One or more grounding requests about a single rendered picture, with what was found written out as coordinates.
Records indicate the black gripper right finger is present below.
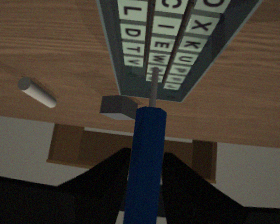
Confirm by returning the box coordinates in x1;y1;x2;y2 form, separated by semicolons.
162;152;280;224

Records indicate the grey keyboard with keys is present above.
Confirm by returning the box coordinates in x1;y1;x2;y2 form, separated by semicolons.
95;0;265;103

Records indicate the dark blue stylus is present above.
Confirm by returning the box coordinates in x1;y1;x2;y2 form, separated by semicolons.
123;66;167;224

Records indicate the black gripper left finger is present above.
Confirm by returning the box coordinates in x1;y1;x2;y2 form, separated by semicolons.
0;148;131;224

